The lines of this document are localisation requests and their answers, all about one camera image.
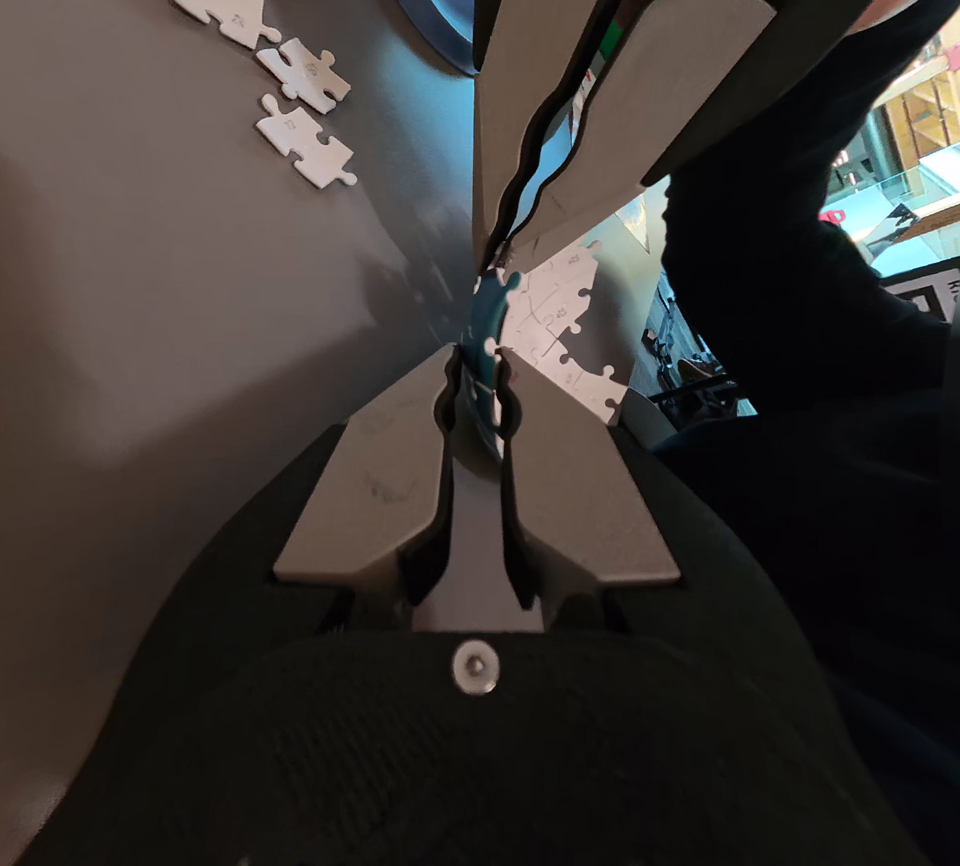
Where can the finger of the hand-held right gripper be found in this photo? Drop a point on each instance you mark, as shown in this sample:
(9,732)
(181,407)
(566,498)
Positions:
(532,18)
(660,78)

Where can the partly built puzzle ball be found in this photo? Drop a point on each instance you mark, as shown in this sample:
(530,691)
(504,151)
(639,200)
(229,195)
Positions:
(547,311)

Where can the blue bowl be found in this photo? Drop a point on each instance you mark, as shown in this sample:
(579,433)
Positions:
(427,3)

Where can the person's right forearm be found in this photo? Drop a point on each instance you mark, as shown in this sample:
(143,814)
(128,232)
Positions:
(787,243)

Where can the person's dark-clothed torso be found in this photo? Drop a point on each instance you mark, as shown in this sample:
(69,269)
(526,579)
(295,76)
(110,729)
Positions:
(825,581)

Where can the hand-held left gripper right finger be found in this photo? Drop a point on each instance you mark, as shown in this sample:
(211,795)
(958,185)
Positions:
(592,506)

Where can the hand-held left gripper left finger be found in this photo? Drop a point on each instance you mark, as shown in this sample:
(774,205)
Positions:
(367,498)

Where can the black white printed tag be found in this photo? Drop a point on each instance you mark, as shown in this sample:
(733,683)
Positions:
(922,292)

